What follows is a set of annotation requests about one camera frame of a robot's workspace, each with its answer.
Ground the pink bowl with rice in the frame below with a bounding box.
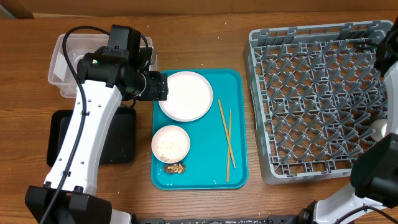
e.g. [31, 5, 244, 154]
[151, 125, 190, 164]

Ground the wooden chopstick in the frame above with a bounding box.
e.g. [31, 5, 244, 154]
[226, 110, 232, 182]
[218, 99, 236, 168]

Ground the small white cup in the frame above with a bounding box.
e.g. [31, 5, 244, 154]
[370, 119, 387, 142]

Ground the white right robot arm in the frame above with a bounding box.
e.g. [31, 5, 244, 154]
[289, 24, 397, 223]

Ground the grey dishwasher rack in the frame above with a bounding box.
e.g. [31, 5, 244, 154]
[244, 21, 392, 184]

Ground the clear plastic bin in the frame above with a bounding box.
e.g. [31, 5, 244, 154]
[47, 34, 158, 100]

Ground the large white plate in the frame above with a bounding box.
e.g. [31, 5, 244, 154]
[159, 71, 213, 122]

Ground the black tray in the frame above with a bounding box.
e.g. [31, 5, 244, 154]
[46, 107, 136, 167]

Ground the brown food scrap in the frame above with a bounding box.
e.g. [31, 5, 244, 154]
[164, 163, 186, 174]

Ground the teal plastic tray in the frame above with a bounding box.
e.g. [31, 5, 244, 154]
[150, 68, 249, 190]

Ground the black rail at table edge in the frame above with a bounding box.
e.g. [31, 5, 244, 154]
[107, 208, 302, 224]

